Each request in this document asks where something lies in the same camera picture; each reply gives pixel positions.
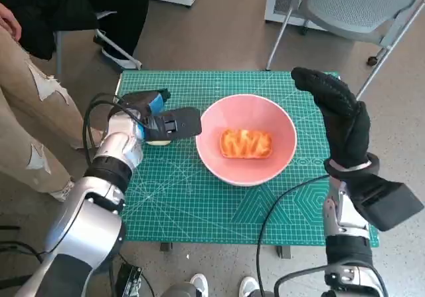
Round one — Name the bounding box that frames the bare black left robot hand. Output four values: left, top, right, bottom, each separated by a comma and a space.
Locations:
118, 88, 173, 115

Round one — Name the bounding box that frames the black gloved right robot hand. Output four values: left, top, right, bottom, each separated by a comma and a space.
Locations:
290, 66, 371, 170

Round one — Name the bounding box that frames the pink bowl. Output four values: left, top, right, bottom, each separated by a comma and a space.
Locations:
195, 94, 298, 187

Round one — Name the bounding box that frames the rectangular braided toy bread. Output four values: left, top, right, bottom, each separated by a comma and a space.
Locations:
220, 128, 274, 160

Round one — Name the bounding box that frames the green cutting mat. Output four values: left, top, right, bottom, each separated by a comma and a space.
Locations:
118, 70, 381, 247

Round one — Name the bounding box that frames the grey mesh chair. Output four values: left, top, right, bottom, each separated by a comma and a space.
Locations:
265, 0, 425, 98

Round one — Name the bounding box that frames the person in beige trousers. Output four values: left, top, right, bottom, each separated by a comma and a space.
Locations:
0, 27, 87, 203

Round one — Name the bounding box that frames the seated person in black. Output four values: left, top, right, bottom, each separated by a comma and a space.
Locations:
0, 0, 150, 71

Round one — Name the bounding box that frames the white cabinet with mesh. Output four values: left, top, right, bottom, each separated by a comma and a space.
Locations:
264, 0, 333, 31

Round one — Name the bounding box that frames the person's hand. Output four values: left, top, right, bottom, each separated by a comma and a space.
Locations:
0, 3, 23, 41

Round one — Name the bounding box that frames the black electronic box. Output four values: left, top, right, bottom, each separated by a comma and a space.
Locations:
116, 262, 144, 297

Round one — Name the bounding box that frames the white shoe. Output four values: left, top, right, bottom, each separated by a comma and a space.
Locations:
238, 276, 260, 297
189, 272, 209, 297

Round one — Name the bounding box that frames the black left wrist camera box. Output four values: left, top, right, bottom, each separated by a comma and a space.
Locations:
143, 106, 203, 142

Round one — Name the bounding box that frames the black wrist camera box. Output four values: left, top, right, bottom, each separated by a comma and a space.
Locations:
143, 106, 203, 142
345, 172, 425, 232

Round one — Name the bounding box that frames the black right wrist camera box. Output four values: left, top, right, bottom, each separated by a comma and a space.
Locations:
345, 172, 425, 232

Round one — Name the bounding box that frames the metal frame chair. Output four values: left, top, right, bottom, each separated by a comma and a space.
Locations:
54, 9, 143, 74

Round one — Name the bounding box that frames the long black cable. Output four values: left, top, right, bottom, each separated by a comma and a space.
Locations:
256, 173, 331, 297

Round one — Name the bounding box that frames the thin black floor cable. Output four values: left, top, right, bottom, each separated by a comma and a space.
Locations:
0, 240, 46, 264

